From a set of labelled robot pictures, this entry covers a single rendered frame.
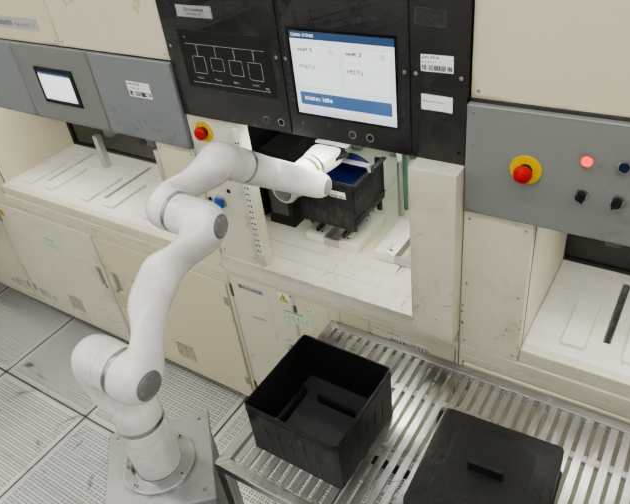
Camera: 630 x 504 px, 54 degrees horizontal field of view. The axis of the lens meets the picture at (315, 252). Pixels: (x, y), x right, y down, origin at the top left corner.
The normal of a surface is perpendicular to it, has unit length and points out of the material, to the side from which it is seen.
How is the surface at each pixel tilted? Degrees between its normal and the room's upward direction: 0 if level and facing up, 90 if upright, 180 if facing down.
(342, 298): 90
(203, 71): 90
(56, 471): 0
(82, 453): 0
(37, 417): 0
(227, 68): 90
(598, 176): 90
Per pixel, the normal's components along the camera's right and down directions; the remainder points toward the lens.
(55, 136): 0.84, 0.25
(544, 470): -0.11, -0.79
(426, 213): -0.53, 0.55
